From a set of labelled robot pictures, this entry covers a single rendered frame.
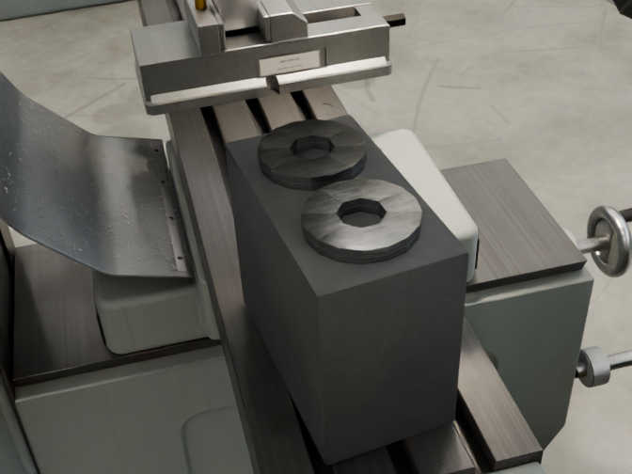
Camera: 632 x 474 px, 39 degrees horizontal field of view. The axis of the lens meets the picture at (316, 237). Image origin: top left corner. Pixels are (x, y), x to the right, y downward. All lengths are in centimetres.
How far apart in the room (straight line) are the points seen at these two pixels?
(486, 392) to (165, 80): 63
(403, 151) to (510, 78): 201
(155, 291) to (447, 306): 50
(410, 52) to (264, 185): 276
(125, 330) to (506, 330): 53
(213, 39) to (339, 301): 64
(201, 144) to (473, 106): 205
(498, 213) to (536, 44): 224
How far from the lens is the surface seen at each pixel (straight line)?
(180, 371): 116
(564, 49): 353
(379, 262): 63
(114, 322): 110
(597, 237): 147
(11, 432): 119
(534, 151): 288
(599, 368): 141
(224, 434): 127
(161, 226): 112
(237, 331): 86
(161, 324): 111
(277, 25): 120
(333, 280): 62
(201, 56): 120
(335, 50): 124
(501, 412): 79
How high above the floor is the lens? 153
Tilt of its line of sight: 38 degrees down
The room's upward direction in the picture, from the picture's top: 3 degrees counter-clockwise
